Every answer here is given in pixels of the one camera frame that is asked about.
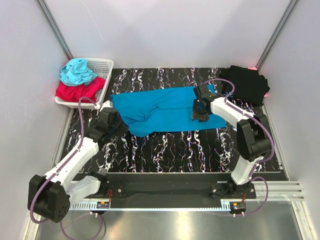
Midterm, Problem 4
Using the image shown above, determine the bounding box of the blue t-shirt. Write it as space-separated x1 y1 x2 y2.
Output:
110 86 227 138

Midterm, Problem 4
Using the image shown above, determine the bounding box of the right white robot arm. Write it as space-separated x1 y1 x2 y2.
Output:
191 97 275 199

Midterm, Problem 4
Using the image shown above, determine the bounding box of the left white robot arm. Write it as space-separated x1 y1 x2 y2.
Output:
27 107 128 223

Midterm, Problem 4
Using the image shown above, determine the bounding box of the red t-shirt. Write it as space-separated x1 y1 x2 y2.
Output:
55 76 106 103

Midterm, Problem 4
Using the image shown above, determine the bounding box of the black folded t-shirt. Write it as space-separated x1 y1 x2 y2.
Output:
219 65 270 106

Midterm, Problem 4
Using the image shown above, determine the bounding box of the white plastic basket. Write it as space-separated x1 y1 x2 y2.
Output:
55 58 114 109

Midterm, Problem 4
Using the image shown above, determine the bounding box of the light turquoise t-shirt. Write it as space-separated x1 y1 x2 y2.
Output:
59 58 98 87

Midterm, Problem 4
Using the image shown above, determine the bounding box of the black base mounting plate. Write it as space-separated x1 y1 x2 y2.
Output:
79 172 257 210

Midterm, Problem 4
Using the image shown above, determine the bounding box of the pink folded cloth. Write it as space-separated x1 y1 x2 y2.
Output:
248 67 270 98

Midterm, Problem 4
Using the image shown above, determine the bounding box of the aluminium frame rail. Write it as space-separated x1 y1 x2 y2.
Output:
84 179 303 205

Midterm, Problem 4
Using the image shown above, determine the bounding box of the left aluminium corner post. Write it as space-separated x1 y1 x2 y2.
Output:
35 0 74 60

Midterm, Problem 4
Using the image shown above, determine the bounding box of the aluminium corner post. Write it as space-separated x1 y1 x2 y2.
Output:
255 0 299 71
35 0 74 60

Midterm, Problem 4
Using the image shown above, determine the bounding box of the right aluminium corner post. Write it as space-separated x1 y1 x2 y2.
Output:
255 0 299 71

